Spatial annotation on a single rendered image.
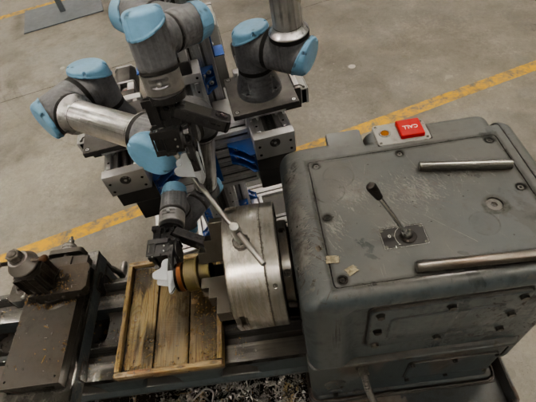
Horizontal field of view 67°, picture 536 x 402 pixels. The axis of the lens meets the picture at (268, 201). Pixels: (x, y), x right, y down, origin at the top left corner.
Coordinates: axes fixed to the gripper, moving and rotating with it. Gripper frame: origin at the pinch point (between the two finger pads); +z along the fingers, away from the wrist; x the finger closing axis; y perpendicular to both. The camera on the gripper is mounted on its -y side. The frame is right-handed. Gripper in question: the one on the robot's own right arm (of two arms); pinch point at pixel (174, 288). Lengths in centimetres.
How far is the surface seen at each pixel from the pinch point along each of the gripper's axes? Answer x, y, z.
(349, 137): 18, -50, -27
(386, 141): 18, -59, -23
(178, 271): 3.4, -2.0, -2.7
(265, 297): 8.2, -23.9, 10.0
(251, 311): 5.2, -20.3, 11.4
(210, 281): 2.4, -10.0, 0.7
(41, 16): -107, 219, -437
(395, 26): -108, -151, -294
